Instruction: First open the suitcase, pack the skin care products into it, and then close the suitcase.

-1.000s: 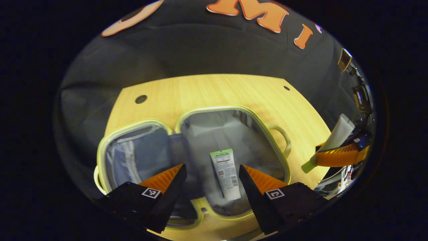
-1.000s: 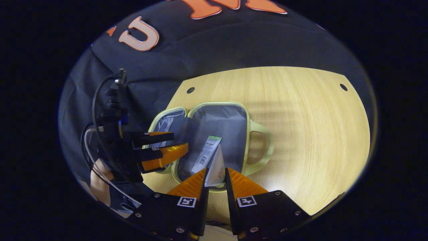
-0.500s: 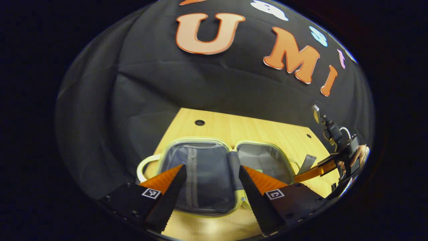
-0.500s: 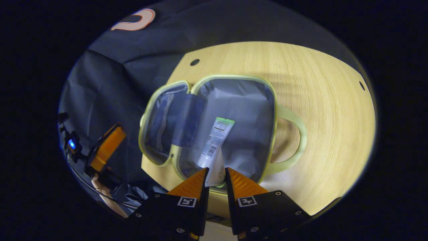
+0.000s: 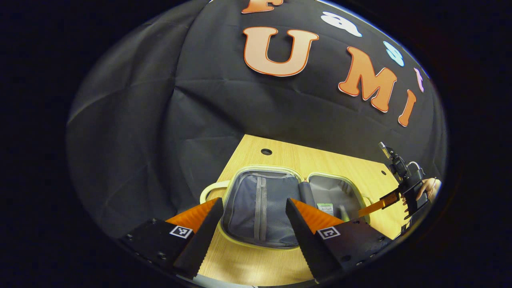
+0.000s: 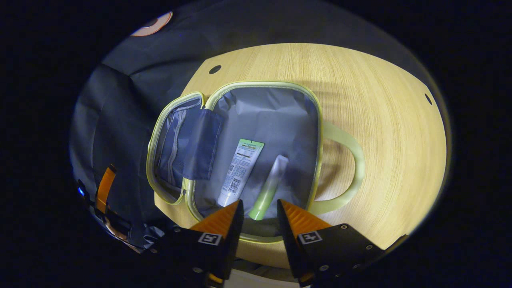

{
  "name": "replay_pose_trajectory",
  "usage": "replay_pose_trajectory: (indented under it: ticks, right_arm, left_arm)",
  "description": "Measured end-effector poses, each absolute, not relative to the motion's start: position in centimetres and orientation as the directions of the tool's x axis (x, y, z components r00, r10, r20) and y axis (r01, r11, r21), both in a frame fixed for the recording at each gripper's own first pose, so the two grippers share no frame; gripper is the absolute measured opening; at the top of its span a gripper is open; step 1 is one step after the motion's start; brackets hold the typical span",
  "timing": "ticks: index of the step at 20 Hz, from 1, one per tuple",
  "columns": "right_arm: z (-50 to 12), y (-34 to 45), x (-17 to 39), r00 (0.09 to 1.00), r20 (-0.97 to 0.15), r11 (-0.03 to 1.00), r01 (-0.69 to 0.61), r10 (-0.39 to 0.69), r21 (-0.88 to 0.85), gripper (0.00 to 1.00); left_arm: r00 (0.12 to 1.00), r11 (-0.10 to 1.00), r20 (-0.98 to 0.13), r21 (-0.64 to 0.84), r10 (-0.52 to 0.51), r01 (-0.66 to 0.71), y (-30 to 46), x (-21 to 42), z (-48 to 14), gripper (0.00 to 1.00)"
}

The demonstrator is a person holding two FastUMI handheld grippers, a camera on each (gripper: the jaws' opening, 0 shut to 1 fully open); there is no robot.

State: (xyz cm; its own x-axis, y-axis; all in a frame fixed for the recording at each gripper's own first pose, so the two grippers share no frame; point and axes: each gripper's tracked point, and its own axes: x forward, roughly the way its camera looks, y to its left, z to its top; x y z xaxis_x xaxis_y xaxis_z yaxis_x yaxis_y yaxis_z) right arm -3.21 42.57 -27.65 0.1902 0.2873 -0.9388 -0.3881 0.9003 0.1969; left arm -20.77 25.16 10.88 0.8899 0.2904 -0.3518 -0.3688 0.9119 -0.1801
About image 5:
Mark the cream yellow suitcase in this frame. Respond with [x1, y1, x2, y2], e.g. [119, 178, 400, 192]
[200, 164, 373, 251]

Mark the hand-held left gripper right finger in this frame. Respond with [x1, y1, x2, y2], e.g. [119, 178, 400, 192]
[285, 197, 395, 283]

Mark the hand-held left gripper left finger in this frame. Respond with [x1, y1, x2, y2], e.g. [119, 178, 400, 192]
[120, 197, 225, 280]

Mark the black backdrop cloth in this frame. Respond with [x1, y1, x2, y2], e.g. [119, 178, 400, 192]
[66, 0, 448, 240]

